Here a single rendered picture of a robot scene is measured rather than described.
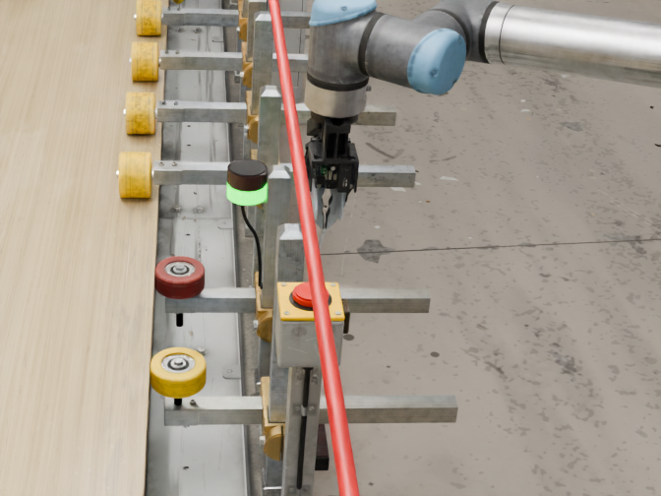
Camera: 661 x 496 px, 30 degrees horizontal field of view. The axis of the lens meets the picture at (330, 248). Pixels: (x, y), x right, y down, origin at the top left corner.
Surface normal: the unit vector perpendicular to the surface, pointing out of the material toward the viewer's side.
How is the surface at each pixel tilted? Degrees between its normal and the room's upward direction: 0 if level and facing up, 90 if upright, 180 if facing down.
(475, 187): 0
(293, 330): 90
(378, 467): 0
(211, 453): 0
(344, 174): 90
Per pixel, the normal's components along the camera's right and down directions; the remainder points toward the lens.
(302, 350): 0.09, 0.53
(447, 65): 0.82, 0.35
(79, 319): 0.07, -0.85
